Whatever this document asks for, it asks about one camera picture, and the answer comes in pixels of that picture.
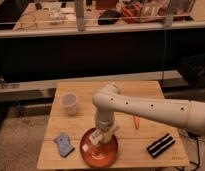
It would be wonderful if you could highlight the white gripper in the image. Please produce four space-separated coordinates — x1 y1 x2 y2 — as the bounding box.
96 121 119 144

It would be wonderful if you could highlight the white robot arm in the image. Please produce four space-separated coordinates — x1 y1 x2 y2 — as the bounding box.
92 83 205 143

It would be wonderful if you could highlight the orange ceramic bowl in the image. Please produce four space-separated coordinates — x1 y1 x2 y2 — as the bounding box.
80 128 118 168

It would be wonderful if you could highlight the orange carrot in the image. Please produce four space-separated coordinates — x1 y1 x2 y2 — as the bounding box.
133 116 140 129

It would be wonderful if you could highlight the wooden table board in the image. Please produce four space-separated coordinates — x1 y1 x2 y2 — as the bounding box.
37 81 189 171

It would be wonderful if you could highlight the blue sponge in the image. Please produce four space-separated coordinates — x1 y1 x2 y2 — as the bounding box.
54 132 74 158

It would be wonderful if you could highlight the clear plastic cup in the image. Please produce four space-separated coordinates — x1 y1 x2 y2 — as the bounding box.
60 93 77 116

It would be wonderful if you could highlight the black and white striped block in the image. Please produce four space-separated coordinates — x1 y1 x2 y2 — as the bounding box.
147 134 175 158

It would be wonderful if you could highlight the black bag on shelf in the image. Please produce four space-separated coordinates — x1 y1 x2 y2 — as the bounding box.
98 10 120 25

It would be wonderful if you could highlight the red object on shelf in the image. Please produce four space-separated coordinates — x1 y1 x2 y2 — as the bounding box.
121 3 142 23

